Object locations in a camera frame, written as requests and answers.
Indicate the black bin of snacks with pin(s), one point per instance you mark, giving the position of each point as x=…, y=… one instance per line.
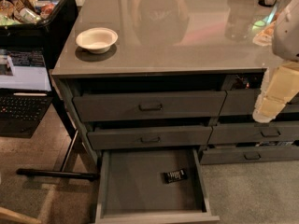
x=37, y=25

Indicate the wooden chair corner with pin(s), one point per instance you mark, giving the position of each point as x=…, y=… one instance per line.
x=17, y=217

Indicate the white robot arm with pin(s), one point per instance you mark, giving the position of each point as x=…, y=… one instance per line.
x=285, y=41

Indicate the black rxbar chocolate bar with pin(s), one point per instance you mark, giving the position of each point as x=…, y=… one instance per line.
x=175, y=176

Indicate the white paper bowl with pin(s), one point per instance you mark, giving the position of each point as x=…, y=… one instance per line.
x=97, y=40

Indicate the grey top right drawer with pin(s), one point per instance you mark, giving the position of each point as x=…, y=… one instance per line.
x=242, y=102

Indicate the grey counter cabinet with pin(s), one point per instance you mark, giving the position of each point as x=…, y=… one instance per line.
x=165, y=46

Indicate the grey top left drawer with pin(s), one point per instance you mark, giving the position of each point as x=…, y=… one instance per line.
x=152, y=105

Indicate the black laptop stand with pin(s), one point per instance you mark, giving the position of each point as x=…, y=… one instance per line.
x=69, y=149

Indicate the black laptop computer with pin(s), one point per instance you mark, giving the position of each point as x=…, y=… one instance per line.
x=25, y=92

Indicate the chip bags in drawer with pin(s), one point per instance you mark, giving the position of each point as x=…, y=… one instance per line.
x=249, y=81

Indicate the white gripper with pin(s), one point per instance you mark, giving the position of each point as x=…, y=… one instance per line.
x=288, y=34

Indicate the grey middle left drawer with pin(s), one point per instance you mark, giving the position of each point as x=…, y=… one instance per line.
x=173, y=136

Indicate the grey middle right drawer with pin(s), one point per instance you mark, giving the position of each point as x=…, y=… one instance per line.
x=254, y=132

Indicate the glass jar of snacks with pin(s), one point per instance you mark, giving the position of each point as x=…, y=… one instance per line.
x=264, y=37

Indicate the open bottom left drawer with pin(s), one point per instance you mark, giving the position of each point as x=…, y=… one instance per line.
x=133, y=191

